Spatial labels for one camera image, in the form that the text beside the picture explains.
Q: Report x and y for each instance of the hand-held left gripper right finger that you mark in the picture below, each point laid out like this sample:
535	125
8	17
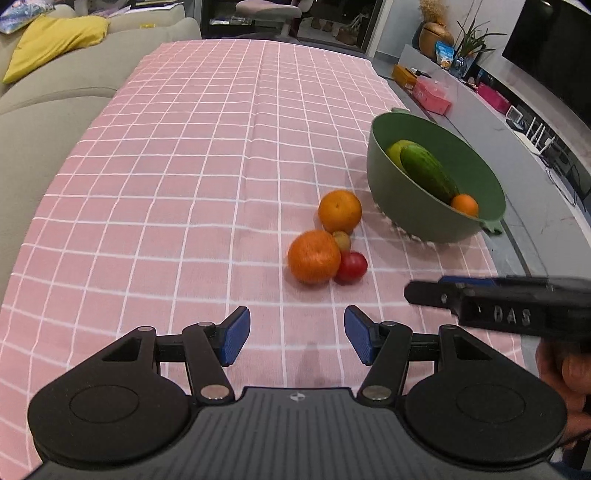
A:
360	334

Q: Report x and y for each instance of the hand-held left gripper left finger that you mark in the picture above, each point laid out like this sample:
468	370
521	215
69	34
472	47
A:
235	334

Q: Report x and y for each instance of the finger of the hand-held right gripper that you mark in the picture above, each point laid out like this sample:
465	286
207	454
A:
466	281
429	294

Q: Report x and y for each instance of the red tomato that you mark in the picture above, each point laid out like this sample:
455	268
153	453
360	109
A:
352	268

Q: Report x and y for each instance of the small mandarin orange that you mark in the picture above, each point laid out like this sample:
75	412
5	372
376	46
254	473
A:
465	205

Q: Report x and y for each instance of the brown longan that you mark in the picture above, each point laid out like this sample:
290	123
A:
343	241

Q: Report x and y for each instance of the green colander bowl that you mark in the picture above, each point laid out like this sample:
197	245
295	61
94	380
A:
392	201

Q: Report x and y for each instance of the green cucumber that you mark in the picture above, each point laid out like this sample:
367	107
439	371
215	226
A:
427	171

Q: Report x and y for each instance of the green guava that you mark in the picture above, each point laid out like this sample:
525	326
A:
395	152

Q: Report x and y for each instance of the person's right hand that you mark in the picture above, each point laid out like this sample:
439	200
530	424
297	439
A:
572	383

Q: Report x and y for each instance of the grey low cabinet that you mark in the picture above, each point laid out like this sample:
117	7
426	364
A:
508	157

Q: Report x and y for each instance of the pink checked tablecloth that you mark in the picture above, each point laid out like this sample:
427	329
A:
184	184

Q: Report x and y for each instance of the white router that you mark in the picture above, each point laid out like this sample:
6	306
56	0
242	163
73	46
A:
540	136

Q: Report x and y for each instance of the small white clock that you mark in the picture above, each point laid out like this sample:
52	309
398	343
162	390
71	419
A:
515	114

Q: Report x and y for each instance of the magenta box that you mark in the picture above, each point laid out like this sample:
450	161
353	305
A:
493	97

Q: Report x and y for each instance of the pink box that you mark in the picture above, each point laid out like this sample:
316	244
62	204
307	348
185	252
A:
431	94

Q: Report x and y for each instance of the black remote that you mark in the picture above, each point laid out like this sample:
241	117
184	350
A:
420	72

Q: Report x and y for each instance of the orange box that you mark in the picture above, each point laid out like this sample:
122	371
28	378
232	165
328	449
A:
402	76

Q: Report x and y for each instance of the blue snack bag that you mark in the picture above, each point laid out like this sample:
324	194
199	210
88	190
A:
444	54

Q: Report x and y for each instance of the green potted plant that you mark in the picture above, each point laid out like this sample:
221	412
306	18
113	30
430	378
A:
468	44

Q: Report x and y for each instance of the gold vase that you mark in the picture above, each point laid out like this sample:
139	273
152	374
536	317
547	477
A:
436	37

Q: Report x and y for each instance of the black television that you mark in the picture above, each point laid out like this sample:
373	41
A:
549	46

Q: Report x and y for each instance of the dried flowers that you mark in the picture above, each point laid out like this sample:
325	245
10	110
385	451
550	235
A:
431	10

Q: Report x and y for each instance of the beige sofa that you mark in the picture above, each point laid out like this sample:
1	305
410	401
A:
69	87

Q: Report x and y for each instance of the pink office chair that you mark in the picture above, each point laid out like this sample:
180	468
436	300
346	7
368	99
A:
268	8

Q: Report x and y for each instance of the yellow pillow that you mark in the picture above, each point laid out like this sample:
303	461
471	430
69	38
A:
51	44

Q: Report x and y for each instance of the blue patterned pillow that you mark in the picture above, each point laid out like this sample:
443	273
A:
23	14

